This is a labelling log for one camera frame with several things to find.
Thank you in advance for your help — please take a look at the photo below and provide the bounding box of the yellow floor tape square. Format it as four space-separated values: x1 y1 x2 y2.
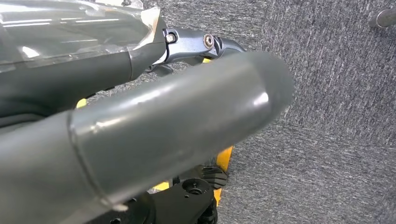
75 57 235 207

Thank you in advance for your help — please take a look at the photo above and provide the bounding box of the steel workbench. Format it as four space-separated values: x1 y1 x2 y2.
368 7 396 29

